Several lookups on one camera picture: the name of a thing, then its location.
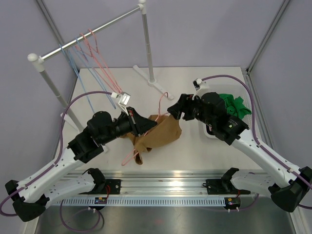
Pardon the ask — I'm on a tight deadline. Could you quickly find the pink hanger of green top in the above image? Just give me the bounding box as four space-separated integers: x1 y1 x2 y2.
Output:
86 29 122 93

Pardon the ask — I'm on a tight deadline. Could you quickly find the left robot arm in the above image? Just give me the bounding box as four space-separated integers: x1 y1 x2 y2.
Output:
5 107 157 222

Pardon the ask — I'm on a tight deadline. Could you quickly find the white plastic basket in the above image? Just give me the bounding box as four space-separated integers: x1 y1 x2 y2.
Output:
202 82 262 139

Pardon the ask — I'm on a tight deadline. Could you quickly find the mustard brown tank top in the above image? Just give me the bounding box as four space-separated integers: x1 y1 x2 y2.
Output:
122 115 182 165

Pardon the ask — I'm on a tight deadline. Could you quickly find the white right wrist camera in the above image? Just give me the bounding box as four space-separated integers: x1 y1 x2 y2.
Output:
192 78 210 100

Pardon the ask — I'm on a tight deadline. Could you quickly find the light blue wire hanger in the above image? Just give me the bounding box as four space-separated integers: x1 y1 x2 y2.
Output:
59 43 97 114

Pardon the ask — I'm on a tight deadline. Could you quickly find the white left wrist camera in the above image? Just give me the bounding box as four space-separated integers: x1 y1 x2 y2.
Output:
111 92 131 115

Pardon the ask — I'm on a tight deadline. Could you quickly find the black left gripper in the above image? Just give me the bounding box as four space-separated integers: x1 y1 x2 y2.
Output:
100 106 157 145

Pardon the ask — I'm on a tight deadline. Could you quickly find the pink hanger of brown top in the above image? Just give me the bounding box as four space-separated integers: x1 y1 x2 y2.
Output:
121 92 171 166

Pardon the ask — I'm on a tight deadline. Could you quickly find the white slotted cable duct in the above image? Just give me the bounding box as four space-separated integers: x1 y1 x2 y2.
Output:
56 196 225 207

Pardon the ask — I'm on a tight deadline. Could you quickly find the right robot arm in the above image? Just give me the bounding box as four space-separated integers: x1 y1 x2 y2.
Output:
167 92 312 213

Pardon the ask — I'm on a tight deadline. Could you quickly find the grey white clothes rack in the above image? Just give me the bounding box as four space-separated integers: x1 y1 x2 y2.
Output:
27 0 174 153

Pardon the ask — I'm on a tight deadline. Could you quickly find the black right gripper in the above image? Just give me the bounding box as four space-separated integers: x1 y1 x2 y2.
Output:
168 93 215 128

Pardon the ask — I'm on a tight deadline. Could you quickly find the aluminium front rail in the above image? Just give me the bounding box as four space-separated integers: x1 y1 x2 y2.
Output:
101 170 225 196

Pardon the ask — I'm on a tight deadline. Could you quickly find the green tank top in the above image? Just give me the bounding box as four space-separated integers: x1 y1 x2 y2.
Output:
219 94 252 119

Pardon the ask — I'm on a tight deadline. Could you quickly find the pink hanger of mauve top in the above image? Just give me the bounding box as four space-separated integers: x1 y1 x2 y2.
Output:
74 33 122 94

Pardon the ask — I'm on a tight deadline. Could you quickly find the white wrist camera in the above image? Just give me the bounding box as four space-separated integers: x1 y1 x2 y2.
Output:
111 92 131 115
192 78 210 100

